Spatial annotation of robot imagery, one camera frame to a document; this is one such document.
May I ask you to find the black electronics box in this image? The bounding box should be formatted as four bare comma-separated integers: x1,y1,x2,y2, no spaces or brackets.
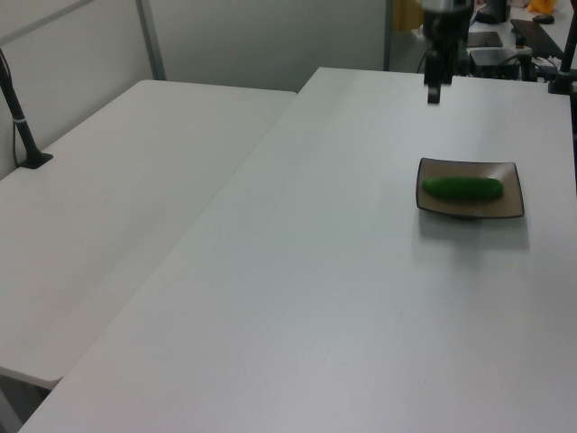
467,46,536,82

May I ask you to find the grey partition corner post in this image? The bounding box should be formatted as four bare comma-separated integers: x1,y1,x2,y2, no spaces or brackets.
134,0,168,83

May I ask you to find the black flat tablet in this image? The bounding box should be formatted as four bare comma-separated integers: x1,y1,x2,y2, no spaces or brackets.
465,31,504,48

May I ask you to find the black camera stand clamp base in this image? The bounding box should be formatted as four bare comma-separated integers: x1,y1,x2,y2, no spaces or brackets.
546,16,577,97

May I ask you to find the brown square ceramic plate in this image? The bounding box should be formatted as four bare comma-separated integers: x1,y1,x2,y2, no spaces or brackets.
415,156,527,222

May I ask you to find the grey partition end post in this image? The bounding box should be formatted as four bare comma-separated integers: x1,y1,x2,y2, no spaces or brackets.
382,0,394,72

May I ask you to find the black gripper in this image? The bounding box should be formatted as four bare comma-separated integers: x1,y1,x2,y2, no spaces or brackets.
421,7,473,106

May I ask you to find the black computer keyboard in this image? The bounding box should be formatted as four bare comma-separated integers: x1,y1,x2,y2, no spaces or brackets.
509,18,566,60

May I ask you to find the green cucumber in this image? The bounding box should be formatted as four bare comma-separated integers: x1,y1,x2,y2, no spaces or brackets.
421,176,505,203

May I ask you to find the black camera stand white band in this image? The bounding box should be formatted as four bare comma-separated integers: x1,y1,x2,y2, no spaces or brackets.
0,46,54,170

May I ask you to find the black monitor foot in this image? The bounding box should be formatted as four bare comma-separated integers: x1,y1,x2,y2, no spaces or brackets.
474,0,511,25

